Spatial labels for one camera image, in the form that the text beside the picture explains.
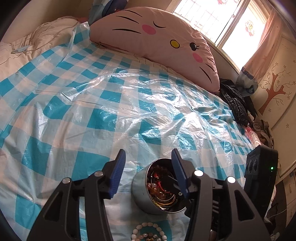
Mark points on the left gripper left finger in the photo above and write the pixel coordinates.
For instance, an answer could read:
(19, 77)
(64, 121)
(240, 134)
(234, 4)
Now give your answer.
(113, 171)

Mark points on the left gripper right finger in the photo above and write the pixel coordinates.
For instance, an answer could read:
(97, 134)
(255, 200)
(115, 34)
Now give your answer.
(183, 170)

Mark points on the round metal tin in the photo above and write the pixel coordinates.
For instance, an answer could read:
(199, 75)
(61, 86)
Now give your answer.
(155, 190)

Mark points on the blue checkered plastic sheet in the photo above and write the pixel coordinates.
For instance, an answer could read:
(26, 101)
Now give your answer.
(72, 108)

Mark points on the black plastic bag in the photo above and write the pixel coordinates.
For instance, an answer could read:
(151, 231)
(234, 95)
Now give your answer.
(239, 105)

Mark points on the pink window curtain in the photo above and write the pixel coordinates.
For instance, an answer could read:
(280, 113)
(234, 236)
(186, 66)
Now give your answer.
(257, 65)

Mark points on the pink cat face pillow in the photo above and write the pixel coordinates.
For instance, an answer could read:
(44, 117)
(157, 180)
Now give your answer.
(160, 37)

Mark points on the white striped bed quilt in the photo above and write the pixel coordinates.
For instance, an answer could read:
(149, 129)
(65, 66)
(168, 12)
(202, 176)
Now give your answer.
(16, 54)

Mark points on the whale print curtain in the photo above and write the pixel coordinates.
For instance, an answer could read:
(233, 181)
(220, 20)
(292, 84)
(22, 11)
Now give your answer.
(102, 8)

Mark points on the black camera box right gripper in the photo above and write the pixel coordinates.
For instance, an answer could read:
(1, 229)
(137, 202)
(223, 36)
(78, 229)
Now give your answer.
(260, 175)

